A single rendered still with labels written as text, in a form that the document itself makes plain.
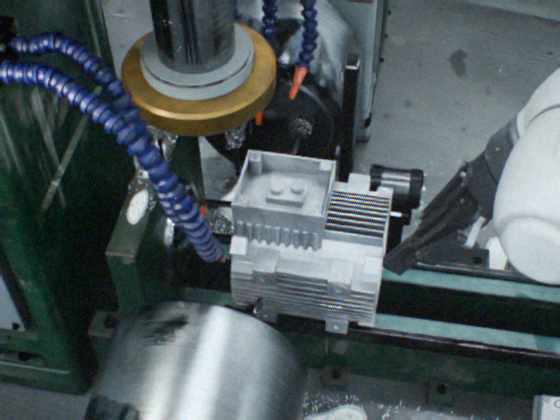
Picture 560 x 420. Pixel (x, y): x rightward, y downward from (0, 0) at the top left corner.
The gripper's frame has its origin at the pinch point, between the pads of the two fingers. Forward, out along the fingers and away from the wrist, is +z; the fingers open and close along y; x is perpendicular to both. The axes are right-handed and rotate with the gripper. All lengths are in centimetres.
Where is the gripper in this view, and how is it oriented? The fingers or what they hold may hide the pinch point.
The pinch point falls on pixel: (406, 254)
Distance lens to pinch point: 113.0
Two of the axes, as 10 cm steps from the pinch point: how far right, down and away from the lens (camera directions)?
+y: -1.7, 7.6, -6.3
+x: 8.6, 4.3, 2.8
